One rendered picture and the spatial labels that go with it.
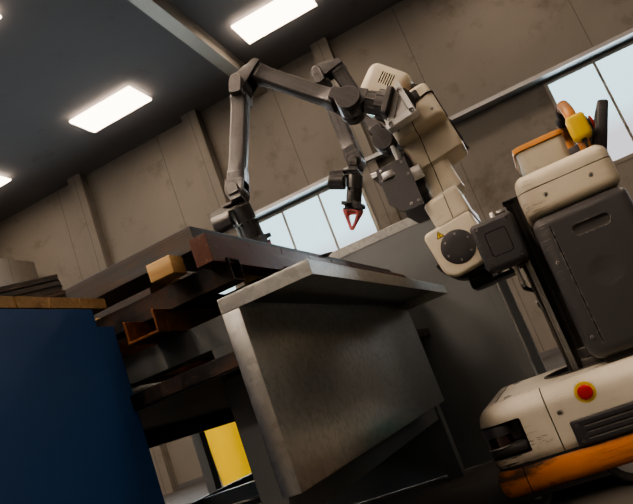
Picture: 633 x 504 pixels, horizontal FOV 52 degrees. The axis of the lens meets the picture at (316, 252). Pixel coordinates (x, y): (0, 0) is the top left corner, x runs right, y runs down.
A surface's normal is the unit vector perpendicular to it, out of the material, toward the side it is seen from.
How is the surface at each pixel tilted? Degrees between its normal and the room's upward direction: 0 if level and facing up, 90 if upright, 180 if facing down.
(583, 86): 90
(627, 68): 90
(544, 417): 90
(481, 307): 90
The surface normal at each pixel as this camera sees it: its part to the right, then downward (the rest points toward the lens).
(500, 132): -0.34, -0.10
